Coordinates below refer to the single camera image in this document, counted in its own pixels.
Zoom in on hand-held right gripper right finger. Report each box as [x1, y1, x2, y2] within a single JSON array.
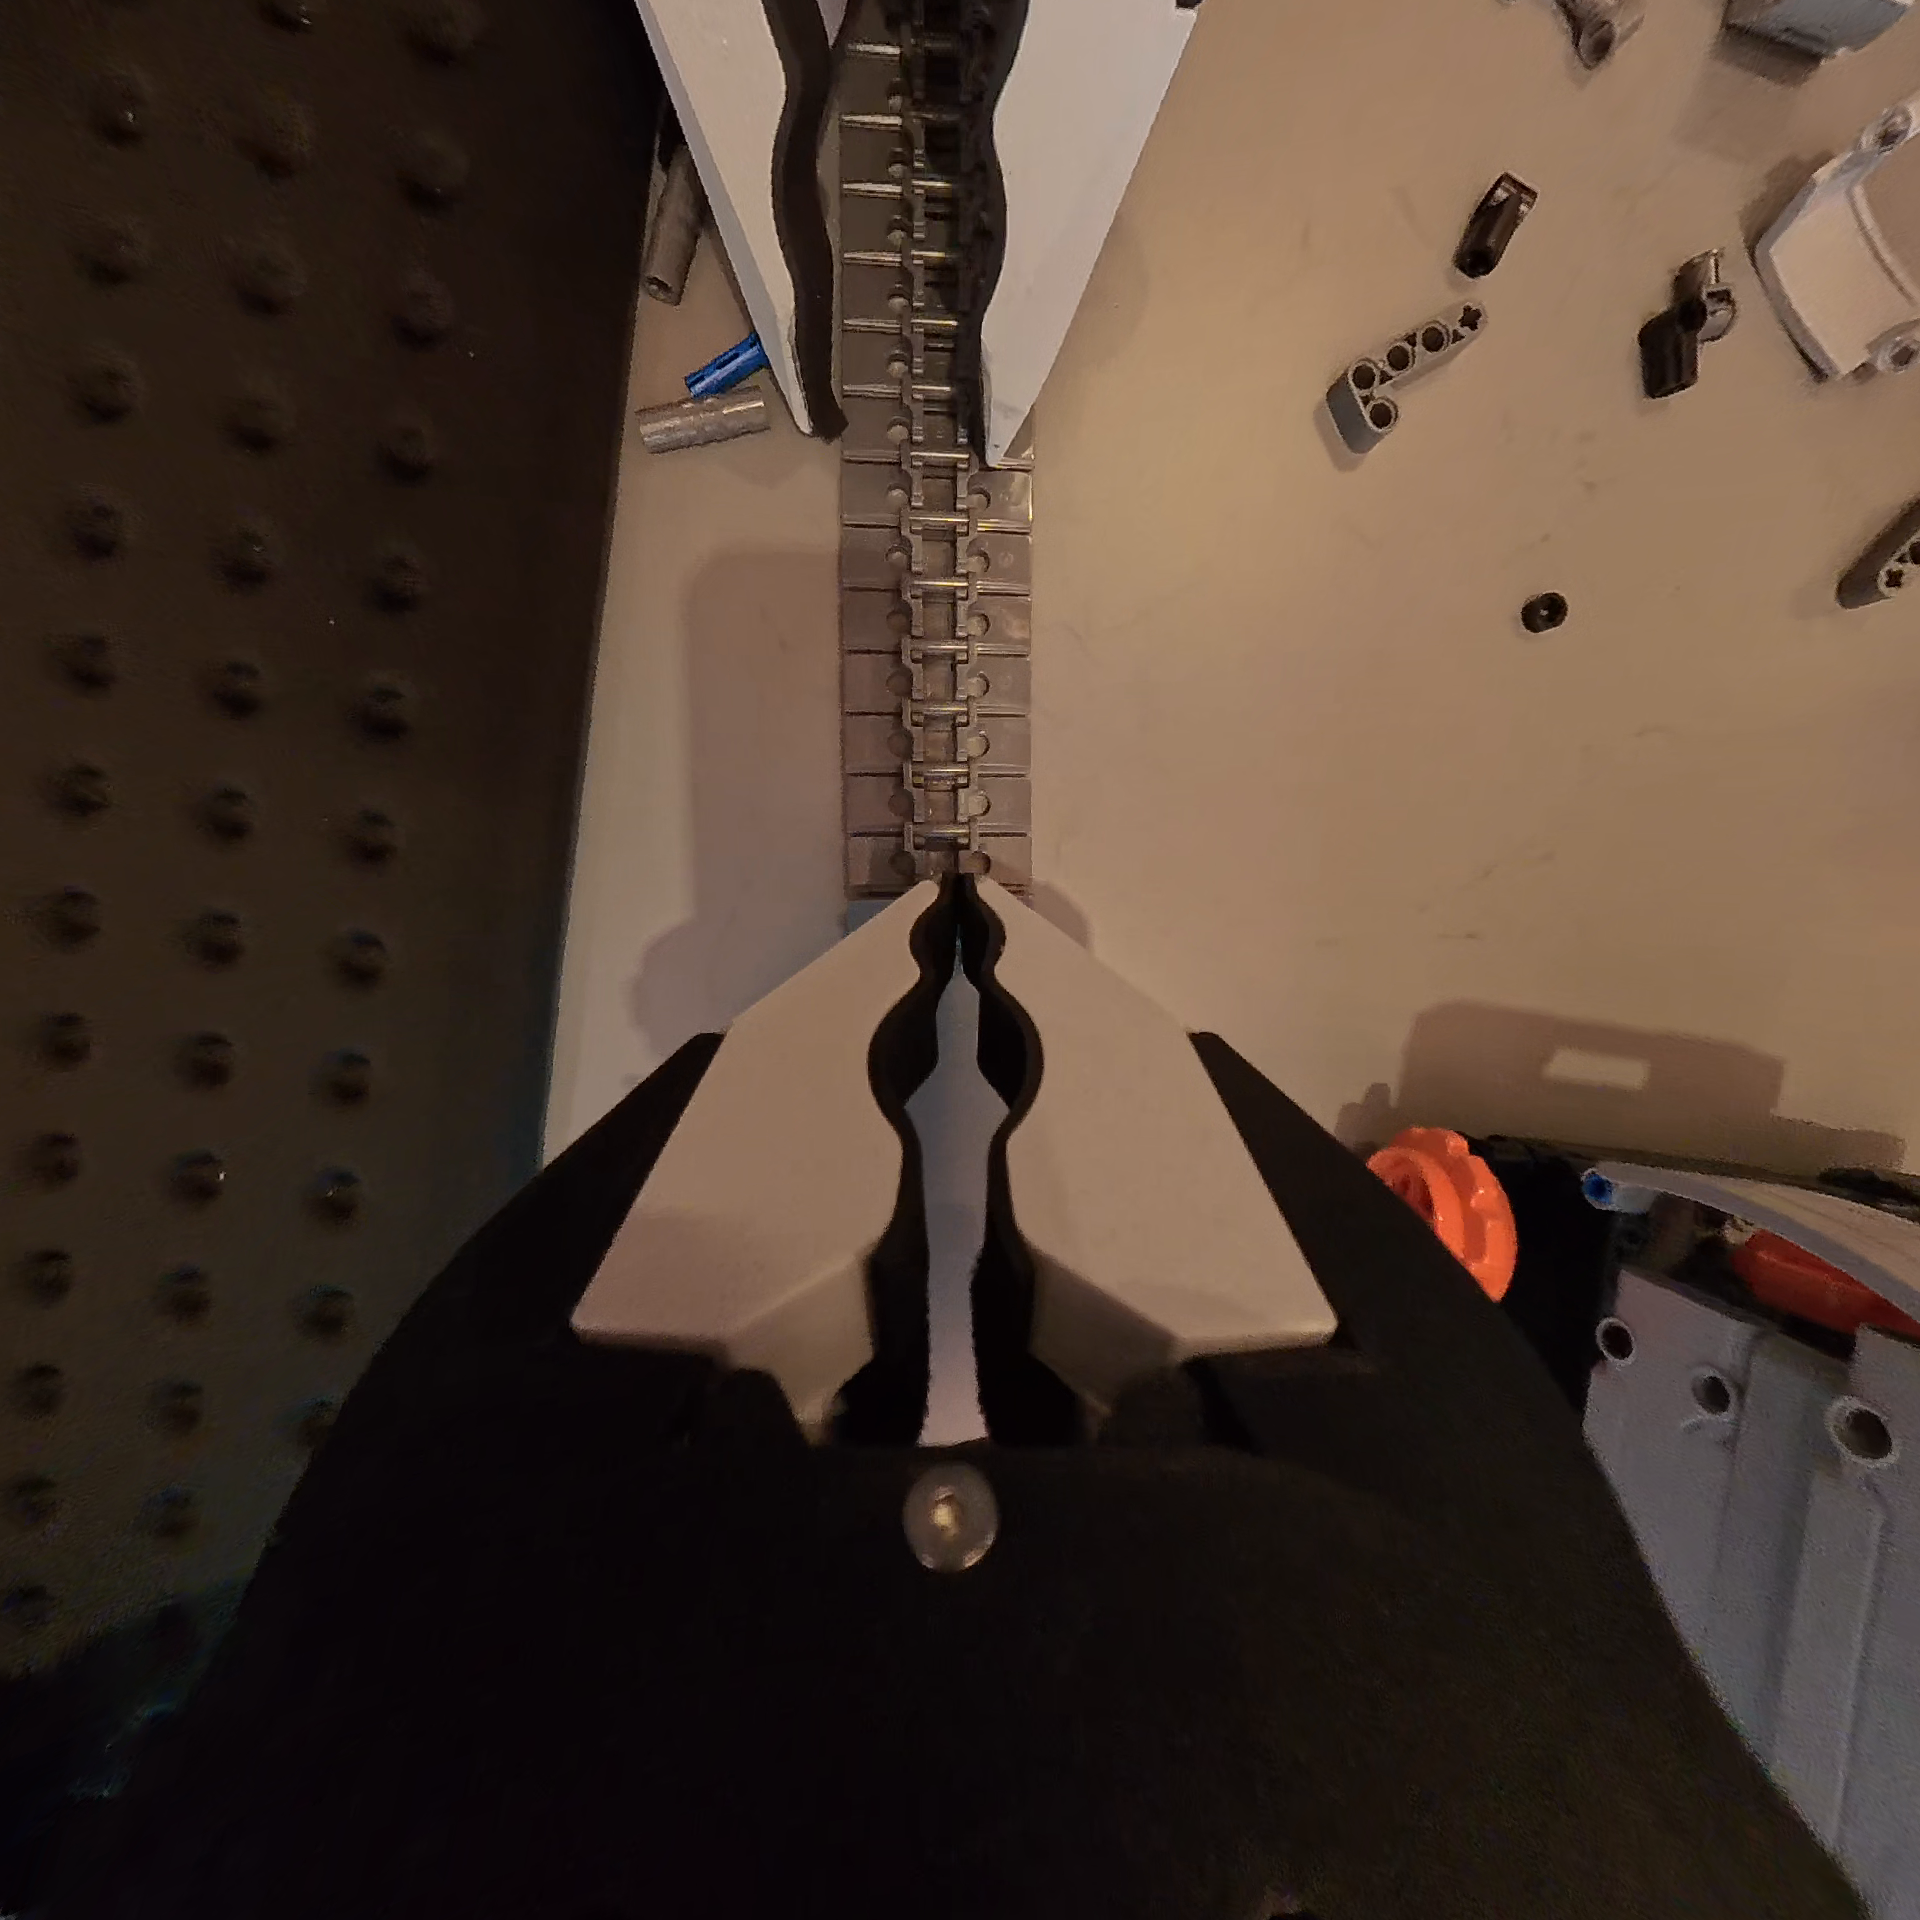
[[965, 872, 1341, 1446]]

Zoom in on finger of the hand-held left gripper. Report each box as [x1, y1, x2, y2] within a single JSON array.
[[957, 0, 1200, 468], [636, 0, 853, 440]]

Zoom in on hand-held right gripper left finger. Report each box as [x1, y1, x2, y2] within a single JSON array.
[[568, 872, 963, 1446]]

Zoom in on grey toy track chain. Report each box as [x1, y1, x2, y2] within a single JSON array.
[[835, 0, 1040, 904]]

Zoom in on grey connector tube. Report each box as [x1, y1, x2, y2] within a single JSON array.
[[642, 142, 709, 304], [636, 390, 770, 452]]

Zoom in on dark grey long bent liftarm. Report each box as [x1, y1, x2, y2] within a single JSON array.
[[1325, 300, 1491, 452]]

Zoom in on black pin joiner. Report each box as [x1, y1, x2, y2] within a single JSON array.
[[1452, 172, 1540, 281]]

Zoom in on black axle pin connector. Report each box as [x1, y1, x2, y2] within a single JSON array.
[[1638, 248, 1744, 399]]

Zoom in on dark studded panel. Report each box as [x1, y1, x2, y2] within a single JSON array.
[[0, 0, 666, 1800]]

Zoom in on toy vehicle with orange wheels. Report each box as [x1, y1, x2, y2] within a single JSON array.
[[1364, 1124, 1920, 1920]]

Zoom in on light grey holed curved panel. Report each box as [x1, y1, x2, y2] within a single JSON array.
[[1720, 0, 1911, 57]]

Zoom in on dark grey short bent liftarm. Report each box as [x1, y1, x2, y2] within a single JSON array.
[[1836, 502, 1920, 610]]

